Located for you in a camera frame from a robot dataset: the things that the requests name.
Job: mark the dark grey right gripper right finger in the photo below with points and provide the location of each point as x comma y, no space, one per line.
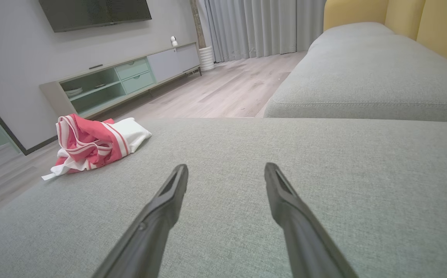
300,231

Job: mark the stack of white plates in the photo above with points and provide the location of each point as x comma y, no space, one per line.
73,92

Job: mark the grey cabinet door panel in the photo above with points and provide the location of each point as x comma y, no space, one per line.
173,61

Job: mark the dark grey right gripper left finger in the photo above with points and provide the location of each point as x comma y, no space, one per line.
153,231

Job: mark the large grey sofa seat cushion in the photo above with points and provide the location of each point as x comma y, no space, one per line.
227,154

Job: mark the long low TV cabinet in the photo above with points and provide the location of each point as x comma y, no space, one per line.
53,94

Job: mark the light grey curtain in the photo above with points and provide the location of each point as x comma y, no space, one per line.
262,27

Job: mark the black flat screen television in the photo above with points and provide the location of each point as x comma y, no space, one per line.
96,13

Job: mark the red and white T-shirt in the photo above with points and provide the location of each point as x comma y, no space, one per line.
92,143

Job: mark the small white security camera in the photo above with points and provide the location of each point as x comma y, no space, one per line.
174,41

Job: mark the white ribbed cylinder bin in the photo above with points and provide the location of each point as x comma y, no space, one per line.
206,58

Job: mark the small grey sofa seat cushion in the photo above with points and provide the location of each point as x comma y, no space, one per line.
362,77

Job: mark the pale green cabinet drawer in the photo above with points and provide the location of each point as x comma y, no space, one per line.
132,68
138,83

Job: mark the small black flat remote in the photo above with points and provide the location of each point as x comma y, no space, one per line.
96,66

